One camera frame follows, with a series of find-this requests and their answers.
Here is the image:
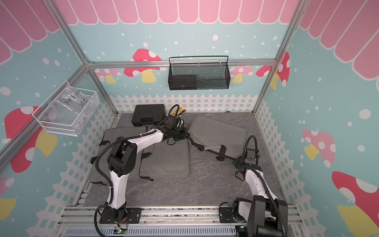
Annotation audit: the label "white wire basket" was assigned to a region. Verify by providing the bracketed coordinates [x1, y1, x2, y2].
[32, 82, 100, 137]

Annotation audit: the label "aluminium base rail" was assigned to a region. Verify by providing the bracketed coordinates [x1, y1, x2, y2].
[56, 205, 303, 229]

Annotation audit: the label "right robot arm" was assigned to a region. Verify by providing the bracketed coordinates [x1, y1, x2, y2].
[233, 148, 288, 237]

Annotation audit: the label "black box in basket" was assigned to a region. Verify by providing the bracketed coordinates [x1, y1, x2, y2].
[168, 75, 197, 90]

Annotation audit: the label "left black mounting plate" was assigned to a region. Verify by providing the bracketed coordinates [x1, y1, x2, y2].
[100, 207, 142, 224]

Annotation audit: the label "black mounting plate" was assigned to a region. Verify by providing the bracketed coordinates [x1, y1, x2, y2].
[219, 206, 237, 223]
[100, 207, 142, 224]

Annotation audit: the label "black wire mesh basket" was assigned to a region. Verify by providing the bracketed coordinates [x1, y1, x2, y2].
[168, 55, 231, 90]

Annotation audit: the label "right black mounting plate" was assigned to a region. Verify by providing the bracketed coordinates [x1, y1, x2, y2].
[219, 206, 237, 223]

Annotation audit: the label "clear plastic bag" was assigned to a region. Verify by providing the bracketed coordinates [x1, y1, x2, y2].
[43, 85, 100, 132]

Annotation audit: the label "black plastic tool case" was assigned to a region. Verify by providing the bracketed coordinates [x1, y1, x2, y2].
[131, 104, 166, 126]

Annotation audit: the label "yellow black pliers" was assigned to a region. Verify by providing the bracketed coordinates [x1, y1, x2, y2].
[173, 107, 186, 116]

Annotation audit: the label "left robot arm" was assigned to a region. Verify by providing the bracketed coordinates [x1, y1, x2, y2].
[94, 115, 187, 224]

